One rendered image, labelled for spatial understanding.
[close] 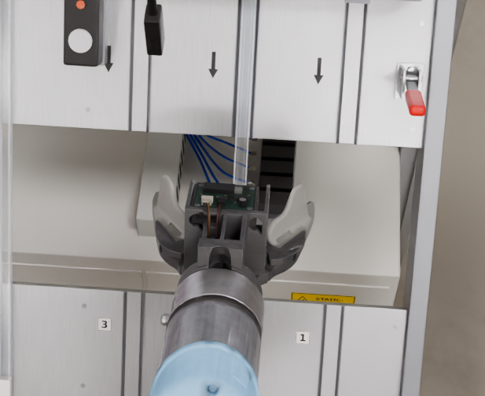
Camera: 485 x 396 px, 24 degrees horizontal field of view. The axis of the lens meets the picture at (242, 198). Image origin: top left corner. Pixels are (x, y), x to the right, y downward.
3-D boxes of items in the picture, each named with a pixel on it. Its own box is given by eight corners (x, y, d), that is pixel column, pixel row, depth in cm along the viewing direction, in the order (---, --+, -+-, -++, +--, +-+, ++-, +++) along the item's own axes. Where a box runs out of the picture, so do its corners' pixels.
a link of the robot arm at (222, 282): (259, 375, 91) (158, 368, 92) (262, 341, 95) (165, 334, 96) (264, 297, 88) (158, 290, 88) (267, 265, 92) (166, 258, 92)
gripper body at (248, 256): (273, 181, 101) (268, 253, 91) (269, 263, 105) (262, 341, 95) (188, 175, 101) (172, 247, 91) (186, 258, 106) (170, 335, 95)
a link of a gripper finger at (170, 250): (185, 210, 108) (234, 253, 102) (185, 226, 109) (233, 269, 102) (141, 222, 106) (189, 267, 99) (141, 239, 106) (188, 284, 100)
